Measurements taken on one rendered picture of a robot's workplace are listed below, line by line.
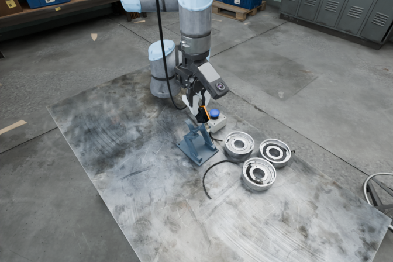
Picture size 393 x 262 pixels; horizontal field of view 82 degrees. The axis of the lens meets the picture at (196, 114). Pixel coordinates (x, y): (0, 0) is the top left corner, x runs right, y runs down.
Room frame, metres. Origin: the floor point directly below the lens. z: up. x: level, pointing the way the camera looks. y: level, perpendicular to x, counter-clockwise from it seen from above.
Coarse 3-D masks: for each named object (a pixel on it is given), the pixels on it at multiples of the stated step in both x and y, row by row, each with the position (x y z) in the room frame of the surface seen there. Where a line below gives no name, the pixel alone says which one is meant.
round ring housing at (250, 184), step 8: (248, 160) 0.45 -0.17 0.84; (256, 160) 0.46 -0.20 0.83; (264, 160) 0.45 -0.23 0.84; (256, 168) 0.43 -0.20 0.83; (264, 168) 0.43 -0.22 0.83; (272, 168) 0.42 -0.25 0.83; (264, 176) 0.40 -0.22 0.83; (272, 176) 0.40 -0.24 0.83; (248, 184) 0.37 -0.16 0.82; (256, 184) 0.36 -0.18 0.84; (264, 184) 0.37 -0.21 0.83; (272, 184) 0.37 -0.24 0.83
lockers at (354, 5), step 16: (288, 0) 3.92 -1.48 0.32; (304, 0) 3.72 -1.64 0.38; (320, 0) 3.54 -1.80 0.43; (336, 0) 3.39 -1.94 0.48; (352, 0) 3.24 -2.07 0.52; (368, 0) 3.11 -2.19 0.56; (384, 0) 2.97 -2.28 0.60; (288, 16) 3.90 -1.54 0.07; (304, 16) 3.66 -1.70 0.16; (320, 16) 3.48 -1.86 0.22; (336, 16) 3.32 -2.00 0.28; (352, 16) 3.18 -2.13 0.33; (368, 16) 3.04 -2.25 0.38; (384, 16) 2.88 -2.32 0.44; (336, 32) 3.30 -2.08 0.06; (352, 32) 3.12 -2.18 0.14; (368, 32) 2.96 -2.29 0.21; (384, 32) 2.79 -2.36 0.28
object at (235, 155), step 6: (234, 132) 0.58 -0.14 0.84; (240, 132) 0.58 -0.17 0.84; (228, 138) 0.56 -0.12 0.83; (246, 138) 0.56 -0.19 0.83; (252, 138) 0.55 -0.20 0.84; (234, 144) 0.54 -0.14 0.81; (240, 144) 0.55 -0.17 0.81; (246, 144) 0.53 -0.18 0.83; (252, 144) 0.53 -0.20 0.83; (228, 150) 0.50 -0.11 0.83; (240, 150) 0.50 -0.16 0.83; (252, 150) 0.50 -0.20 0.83; (234, 156) 0.48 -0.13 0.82; (240, 156) 0.48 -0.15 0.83; (246, 156) 0.48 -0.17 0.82
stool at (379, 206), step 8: (368, 176) 0.74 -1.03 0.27; (368, 184) 0.80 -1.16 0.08; (376, 192) 0.73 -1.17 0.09; (368, 200) 0.59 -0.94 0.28; (376, 200) 0.68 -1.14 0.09; (376, 208) 0.55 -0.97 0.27; (384, 208) 0.55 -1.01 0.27; (392, 208) 0.58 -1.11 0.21; (392, 216) 0.55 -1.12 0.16; (392, 224) 0.53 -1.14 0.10; (392, 232) 0.50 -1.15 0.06
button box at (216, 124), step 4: (208, 112) 0.68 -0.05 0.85; (212, 116) 0.65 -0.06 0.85; (220, 116) 0.66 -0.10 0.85; (224, 116) 0.66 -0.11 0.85; (212, 120) 0.63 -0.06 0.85; (216, 120) 0.63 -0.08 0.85; (220, 120) 0.63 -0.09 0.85; (224, 120) 0.64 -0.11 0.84; (208, 124) 0.63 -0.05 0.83; (212, 124) 0.61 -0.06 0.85; (216, 124) 0.62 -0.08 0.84; (220, 124) 0.63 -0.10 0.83; (224, 124) 0.65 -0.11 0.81; (212, 128) 0.61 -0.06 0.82; (216, 128) 0.62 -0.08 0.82; (220, 128) 0.63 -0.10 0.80; (212, 132) 0.61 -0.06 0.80
